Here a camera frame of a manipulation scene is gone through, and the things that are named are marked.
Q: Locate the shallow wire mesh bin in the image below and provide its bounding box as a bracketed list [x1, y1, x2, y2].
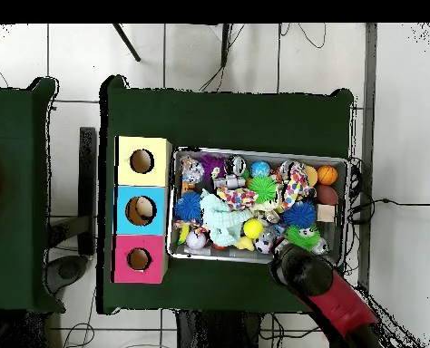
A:
[166, 145, 349, 268]

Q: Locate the crushed clear plastic bottle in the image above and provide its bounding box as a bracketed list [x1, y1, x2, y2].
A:
[269, 221, 287, 238]

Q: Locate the silver plastic toy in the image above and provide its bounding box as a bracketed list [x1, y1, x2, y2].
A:
[214, 173, 247, 189]

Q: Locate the mint green cloth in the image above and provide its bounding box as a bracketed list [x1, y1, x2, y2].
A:
[200, 188, 254, 247]

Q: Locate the black upright panel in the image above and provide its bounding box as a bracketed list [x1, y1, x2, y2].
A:
[78, 126, 98, 256]

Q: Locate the black tripod leg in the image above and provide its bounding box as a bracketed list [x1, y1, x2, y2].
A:
[220, 23, 233, 68]
[112, 23, 142, 63]

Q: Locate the green spiky rubber ball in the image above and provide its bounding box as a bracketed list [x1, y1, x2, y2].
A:
[247, 175, 279, 204]

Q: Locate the grey floor cable cover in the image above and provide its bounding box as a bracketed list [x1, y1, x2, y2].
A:
[357, 23, 378, 291]

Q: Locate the purple spiky toy with eyes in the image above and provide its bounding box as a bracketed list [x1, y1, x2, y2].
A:
[200, 154, 228, 180]

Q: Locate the grey round stand base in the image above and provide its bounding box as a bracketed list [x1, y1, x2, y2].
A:
[44, 255, 90, 295]

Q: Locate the orange mini basketball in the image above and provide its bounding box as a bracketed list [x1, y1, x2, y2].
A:
[317, 165, 340, 187]

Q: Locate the blue spiky rubber ball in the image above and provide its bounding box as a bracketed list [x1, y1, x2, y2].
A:
[173, 190, 204, 221]

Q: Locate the green spiky toy with eyes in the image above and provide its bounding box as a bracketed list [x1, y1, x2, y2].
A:
[285, 224, 323, 251]

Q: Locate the white cloth with colourful dots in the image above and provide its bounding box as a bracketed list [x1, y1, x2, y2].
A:
[216, 162, 312, 213]

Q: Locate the wooden box with three holes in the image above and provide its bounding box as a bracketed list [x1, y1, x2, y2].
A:
[111, 135, 173, 285]

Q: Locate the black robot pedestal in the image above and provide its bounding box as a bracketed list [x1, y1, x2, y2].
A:
[176, 309, 263, 348]

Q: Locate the clear plastic packet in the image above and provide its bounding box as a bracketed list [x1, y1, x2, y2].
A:
[180, 155, 206, 184]

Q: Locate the white baseball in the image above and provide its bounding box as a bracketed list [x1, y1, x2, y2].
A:
[185, 230, 207, 250]

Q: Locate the black cable bundle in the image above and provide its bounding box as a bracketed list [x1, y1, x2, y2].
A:
[347, 157, 430, 226]

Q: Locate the dark green table cloth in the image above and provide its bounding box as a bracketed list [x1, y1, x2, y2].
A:
[96, 74, 356, 315]
[0, 76, 66, 314]

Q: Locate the brown mini football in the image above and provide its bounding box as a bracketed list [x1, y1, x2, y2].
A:
[315, 184, 340, 206]

